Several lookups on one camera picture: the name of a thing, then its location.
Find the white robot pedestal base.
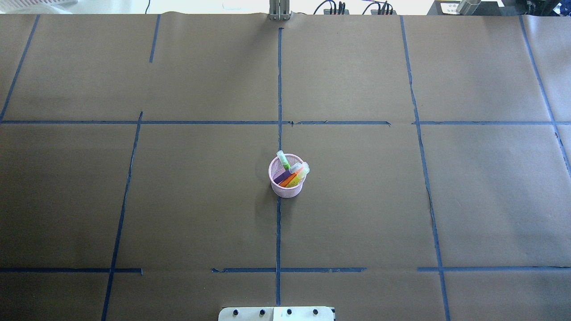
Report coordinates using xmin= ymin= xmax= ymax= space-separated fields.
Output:
xmin=218 ymin=305 xmax=336 ymax=321

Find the pink mesh pen holder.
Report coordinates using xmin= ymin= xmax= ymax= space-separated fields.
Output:
xmin=268 ymin=153 xmax=306 ymax=198

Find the small metal cup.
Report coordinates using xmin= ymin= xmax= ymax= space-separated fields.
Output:
xmin=455 ymin=0 xmax=481 ymax=16

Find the aluminium frame post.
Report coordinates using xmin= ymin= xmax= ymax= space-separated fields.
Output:
xmin=268 ymin=0 xmax=291 ymax=21

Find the green highlighter pen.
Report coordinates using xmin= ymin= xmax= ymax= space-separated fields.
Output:
xmin=277 ymin=150 xmax=291 ymax=170

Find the orange highlighter pen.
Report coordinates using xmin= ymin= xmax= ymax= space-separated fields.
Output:
xmin=278 ymin=162 xmax=310 ymax=188

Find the purple highlighter pen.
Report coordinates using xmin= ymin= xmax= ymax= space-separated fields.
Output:
xmin=273 ymin=163 xmax=302 ymax=185

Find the black box on bench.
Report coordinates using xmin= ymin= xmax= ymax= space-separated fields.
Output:
xmin=426 ymin=0 xmax=506 ymax=16

